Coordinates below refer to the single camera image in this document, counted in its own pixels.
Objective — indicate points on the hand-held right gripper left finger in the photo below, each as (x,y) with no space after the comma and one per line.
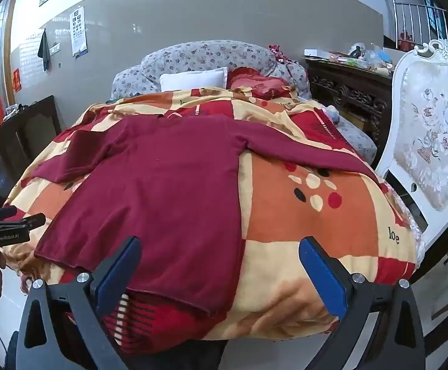
(116,277)

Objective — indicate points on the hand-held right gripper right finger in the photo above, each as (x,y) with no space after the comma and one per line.
(324,277)

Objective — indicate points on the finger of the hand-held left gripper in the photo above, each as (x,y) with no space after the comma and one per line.
(2,212)
(27,221)

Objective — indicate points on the maroon sweater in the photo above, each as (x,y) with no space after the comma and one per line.
(151,185)

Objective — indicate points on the orange red printed blanket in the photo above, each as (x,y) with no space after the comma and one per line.
(285,219)

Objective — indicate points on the dark wooden side table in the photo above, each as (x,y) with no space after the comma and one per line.
(23,127)

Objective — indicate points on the dark hanging cloth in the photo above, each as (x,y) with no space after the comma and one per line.
(44,52)

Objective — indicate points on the white ornate upholstered chair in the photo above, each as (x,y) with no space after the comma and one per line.
(432,131)

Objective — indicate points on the dark carved wooden cabinet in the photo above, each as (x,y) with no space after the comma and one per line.
(347,92)

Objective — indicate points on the eye chart poster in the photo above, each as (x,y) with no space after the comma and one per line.
(79,32)

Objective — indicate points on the red cushion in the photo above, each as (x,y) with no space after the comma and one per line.
(258,81)

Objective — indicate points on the white pillow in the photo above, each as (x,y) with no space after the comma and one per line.
(193,79)

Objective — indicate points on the pile of packets and bags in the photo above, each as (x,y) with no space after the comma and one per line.
(362,57)

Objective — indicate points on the flat white box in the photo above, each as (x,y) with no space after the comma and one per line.
(318,53)

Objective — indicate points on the red patterned cloth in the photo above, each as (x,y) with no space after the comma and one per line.
(280,54)

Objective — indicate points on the red wall decoration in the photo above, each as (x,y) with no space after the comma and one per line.
(16,80)

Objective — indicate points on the wall switch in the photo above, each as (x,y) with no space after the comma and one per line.
(55,49)

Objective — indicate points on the metal rail rack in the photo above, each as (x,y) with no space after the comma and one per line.
(416,5)

